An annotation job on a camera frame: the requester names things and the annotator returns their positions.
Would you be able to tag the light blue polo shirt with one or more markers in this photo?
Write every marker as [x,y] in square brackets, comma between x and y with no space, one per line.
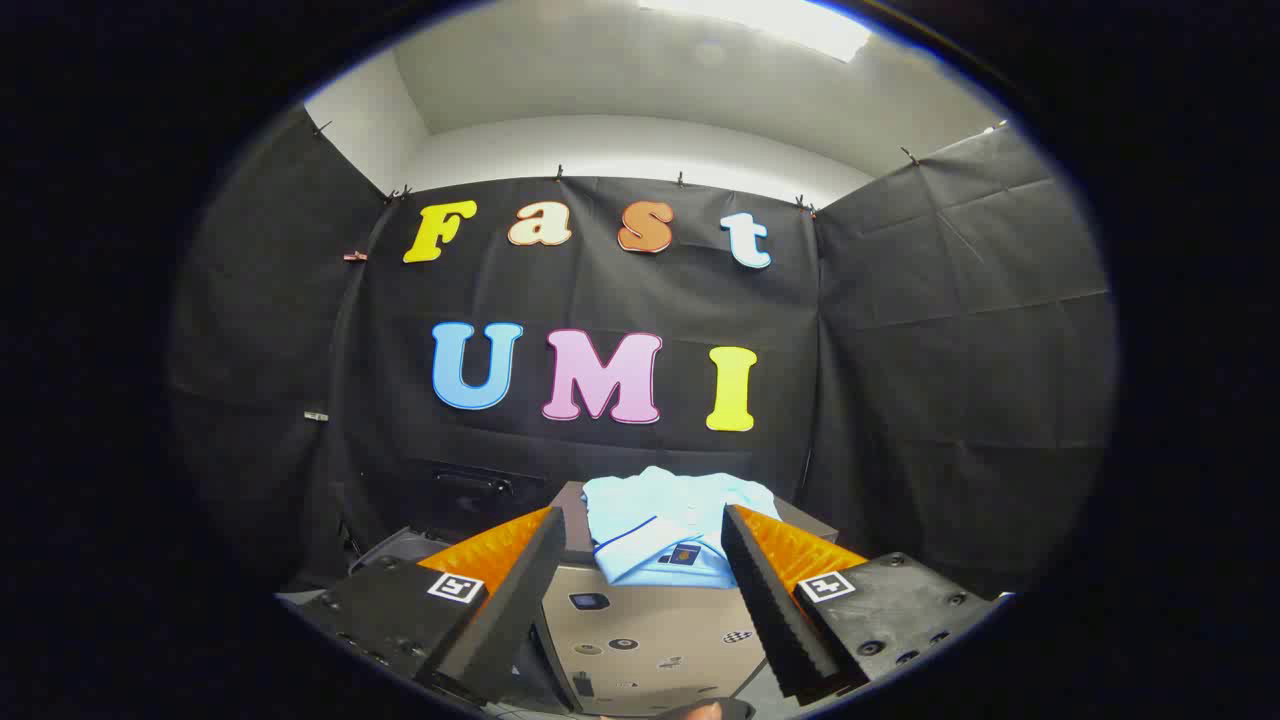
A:
[650,510]

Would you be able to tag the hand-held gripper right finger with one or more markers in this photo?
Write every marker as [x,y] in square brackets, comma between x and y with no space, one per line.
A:
[770,600]

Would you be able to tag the black backdrop cloth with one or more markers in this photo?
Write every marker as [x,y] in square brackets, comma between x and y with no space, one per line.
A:
[900,350]

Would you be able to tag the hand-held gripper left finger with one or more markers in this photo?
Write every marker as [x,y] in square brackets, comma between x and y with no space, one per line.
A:
[520,600]

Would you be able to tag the dark grey washing machine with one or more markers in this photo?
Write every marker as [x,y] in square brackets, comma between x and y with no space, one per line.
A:
[470,500]

